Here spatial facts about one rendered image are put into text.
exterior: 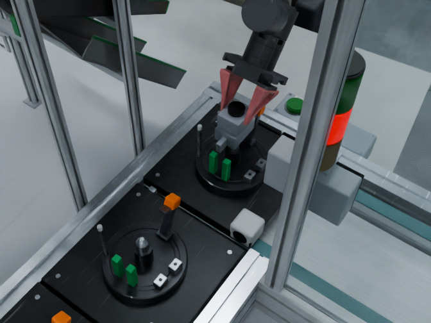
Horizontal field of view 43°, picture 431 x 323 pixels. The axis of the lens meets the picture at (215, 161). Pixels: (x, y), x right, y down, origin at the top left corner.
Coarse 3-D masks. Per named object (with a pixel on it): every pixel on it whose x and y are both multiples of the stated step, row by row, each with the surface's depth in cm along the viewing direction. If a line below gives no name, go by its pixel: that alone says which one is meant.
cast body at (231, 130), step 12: (228, 108) 92; (240, 108) 92; (228, 120) 92; (240, 120) 92; (252, 120) 96; (216, 132) 95; (228, 132) 94; (240, 132) 93; (216, 144) 94; (228, 144) 95
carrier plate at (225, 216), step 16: (208, 112) 112; (192, 128) 109; (208, 128) 109; (176, 144) 107; (192, 144) 107; (272, 144) 107; (160, 160) 104; (176, 160) 104; (192, 160) 104; (144, 176) 102; (160, 176) 102; (176, 176) 102; (192, 176) 102; (160, 192) 101; (176, 192) 99; (192, 192) 100; (208, 192) 100; (256, 192) 100; (272, 192) 100; (192, 208) 98; (208, 208) 97; (224, 208) 98; (240, 208) 98; (256, 208) 98; (272, 208) 98; (224, 224) 95; (256, 240) 96
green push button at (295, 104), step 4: (288, 100) 115; (292, 100) 115; (296, 100) 115; (300, 100) 115; (288, 104) 114; (292, 104) 114; (296, 104) 114; (300, 104) 114; (288, 108) 114; (292, 108) 113; (296, 108) 113; (300, 108) 113; (292, 112) 113; (296, 112) 113; (300, 112) 114
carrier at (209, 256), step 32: (128, 192) 99; (96, 224) 95; (128, 224) 95; (160, 224) 93; (192, 224) 95; (64, 256) 91; (96, 256) 91; (128, 256) 89; (160, 256) 89; (192, 256) 91; (224, 256) 92; (64, 288) 87; (96, 288) 87; (128, 288) 85; (160, 288) 85; (192, 288) 88; (96, 320) 84; (128, 320) 84; (160, 320) 84; (192, 320) 85
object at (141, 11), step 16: (48, 0) 77; (64, 0) 79; (80, 0) 81; (96, 0) 84; (144, 0) 98; (160, 0) 97; (48, 16) 79; (64, 16) 81; (80, 16) 83; (96, 16) 85
